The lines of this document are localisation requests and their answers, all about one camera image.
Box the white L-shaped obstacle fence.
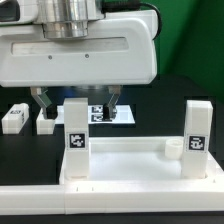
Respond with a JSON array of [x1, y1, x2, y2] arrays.
[[0, 159, 224, 216]]

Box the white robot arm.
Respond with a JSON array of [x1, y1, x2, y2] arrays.
[[0, 0, 162, 120]]

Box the fiducial marker sheet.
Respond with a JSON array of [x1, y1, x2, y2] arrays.
[[55, 105, 135, 124]]

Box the white desk top tray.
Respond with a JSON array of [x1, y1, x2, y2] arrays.
[[59, 137, 224, 186]]

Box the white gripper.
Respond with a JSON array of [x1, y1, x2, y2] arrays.
[[0, 10, 158, 121]]

